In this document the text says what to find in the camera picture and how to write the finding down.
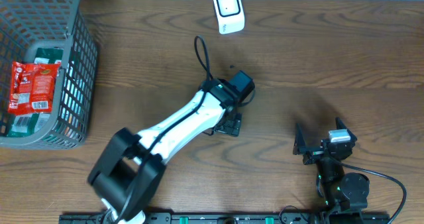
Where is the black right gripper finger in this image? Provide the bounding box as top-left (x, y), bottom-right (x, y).
top-left (335, 117), bottom-right (357, 142)
top-left (293, 123), bottom-right (307, 155)

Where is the red snack bag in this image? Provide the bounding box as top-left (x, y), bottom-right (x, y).
top-left (15, 63), bottom-right (60, 115)
top-left (7, 62), bottom-right (26, 115)

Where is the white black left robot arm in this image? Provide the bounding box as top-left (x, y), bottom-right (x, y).
top-left (87, 71), bottom-right (255, 223)

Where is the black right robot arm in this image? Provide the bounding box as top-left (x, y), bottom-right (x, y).
top-left (293, 117), bottom-right (370, 223)

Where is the white barcode scanner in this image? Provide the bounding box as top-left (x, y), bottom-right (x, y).
top-left (213, 0), bottom-right (245, 34)

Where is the green white flat package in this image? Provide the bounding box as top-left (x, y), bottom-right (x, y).
top-left (7, 48), bottom-right (63, 137)

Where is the grey plastic mesh basket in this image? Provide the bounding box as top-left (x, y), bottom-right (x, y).
top-left (1, 0), bottom-right (98, 150)

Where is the left black cable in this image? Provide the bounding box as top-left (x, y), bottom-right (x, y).
top-left (112, 34), bottom-right (256, 224)

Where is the black cable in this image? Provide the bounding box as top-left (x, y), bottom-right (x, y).
top-left (112, 34), bottom-right (256, 224)
top-left (333, 156), bottom-right (407, 224)

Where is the right black cable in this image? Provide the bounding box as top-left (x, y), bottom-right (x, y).
top-left (333, 156), bottom-right (407, 224)

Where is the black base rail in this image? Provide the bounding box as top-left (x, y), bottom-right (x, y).
top-left (58, 212), bottom-right (390, 224)

